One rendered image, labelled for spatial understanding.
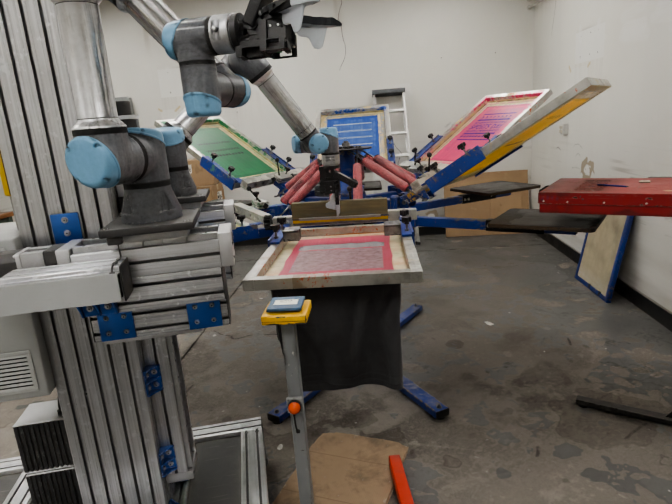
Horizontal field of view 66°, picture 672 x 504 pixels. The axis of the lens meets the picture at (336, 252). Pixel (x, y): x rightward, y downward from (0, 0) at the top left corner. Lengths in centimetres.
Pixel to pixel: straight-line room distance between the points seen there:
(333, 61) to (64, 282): 533
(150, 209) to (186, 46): 43
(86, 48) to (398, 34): 531
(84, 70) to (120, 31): 576
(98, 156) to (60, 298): 34
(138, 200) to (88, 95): 27
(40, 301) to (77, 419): 58
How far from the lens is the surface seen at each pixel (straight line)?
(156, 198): 137
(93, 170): 126
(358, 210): 218
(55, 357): 175
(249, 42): 110
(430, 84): 635
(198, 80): 113
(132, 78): 694
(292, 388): 161
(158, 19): 134
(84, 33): 129
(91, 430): 184
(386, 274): 165
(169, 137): 186
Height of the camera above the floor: 147
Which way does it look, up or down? 14 degrees down
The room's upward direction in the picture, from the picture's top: 4 degrees counter-clockwise
